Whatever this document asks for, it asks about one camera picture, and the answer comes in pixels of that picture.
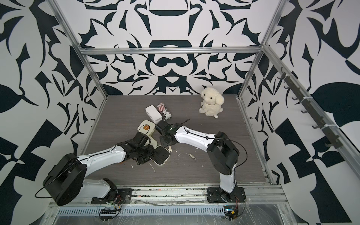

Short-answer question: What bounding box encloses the electronics board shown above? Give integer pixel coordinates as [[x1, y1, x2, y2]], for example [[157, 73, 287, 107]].
[[223, 205, 239, 220], [98, 208, 119, 221]]

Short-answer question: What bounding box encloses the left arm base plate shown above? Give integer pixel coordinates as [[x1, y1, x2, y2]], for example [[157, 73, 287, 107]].
[[91, 188, 133, 205]]

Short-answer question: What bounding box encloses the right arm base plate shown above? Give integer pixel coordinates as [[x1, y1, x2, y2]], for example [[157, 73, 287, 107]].
[[207, 186, 246, 203]]

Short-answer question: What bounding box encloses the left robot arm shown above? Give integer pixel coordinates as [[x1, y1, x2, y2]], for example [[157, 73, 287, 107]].
[[43, 132, 155, 206]]

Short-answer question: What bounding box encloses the flag pattern can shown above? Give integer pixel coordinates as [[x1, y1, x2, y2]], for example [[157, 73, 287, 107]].
[[157, 103, 172, 120]]

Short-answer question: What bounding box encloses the wall hook rack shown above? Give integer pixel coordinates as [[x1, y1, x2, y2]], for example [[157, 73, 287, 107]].
[[278, 67, 344, 149]]

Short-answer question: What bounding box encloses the white rectangular box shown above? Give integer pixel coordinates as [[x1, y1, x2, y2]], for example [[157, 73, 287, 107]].
[[145, 105, 163, 124]]

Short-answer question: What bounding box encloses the small clipper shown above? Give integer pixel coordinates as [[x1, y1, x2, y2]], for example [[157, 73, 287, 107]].
[[189, 154, 197, 161]]

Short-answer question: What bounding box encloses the left electronics board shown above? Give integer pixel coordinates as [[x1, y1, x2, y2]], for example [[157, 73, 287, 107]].
[[98, 208, 119, 221]]

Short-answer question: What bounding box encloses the cream nail clipper case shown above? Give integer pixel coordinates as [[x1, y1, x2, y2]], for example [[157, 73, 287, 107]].
[[137, 120, 156, 136]]

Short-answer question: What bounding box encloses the right electronics board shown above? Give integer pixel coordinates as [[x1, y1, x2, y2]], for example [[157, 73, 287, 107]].
[[223, 205, 239, 220]]

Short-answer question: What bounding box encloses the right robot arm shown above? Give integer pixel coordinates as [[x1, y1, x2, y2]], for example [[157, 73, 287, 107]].
[[155, 120, 243, 196]]

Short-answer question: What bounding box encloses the white plush dog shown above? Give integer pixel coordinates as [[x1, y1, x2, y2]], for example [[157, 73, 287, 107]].
[[199, 87, 225, 119]]

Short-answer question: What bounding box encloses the aluminium front rail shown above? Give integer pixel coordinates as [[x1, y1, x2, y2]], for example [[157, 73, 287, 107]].
[[46, 184, 290, 209]]

